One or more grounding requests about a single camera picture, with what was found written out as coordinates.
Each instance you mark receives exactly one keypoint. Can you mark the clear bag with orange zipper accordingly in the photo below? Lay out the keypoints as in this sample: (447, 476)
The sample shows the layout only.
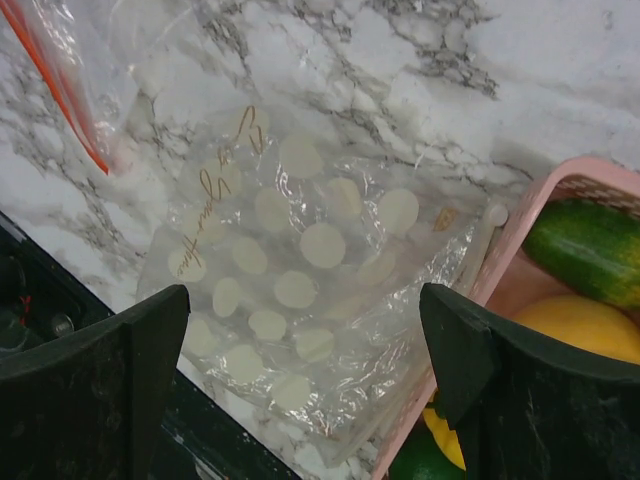
(86, 52)

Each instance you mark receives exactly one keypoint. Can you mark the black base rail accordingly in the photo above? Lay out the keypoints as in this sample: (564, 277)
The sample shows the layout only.
(42, 302)

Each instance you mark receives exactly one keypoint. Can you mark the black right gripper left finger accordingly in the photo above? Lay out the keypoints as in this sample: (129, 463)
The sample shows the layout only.
(90, 405)

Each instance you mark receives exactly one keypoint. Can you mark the yellow bell pepper toy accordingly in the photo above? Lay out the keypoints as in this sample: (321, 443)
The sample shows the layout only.
(445, 438)

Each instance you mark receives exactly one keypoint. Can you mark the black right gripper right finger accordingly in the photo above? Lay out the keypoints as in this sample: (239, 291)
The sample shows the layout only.
(524, 405)

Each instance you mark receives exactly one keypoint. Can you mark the green yellow cucumber toy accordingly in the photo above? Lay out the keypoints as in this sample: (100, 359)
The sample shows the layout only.
(591, 248)

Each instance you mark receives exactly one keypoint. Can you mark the pink plastic basket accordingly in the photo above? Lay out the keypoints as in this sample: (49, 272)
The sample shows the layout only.
(507, 280)

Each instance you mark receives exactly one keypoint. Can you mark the green lime toy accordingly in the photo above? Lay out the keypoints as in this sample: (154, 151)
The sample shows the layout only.
(421, 459)

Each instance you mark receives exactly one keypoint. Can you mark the clear polka dot zip bag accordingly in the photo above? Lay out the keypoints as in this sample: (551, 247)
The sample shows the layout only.
(304, 263)

